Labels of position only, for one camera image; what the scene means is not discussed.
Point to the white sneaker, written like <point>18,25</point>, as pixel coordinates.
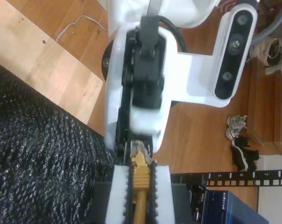
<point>235,127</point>

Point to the dark sneaker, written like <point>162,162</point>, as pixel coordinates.
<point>244,154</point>

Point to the black bubble mat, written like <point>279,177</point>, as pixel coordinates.
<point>38,151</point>

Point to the beige tote bag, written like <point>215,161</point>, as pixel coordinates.
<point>264,51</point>

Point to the black perforated rack post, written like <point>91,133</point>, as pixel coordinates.
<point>189,177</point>

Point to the blue network switch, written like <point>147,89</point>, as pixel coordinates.
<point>224,210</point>

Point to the gripper camera bar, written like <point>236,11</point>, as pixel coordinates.
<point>201,77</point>

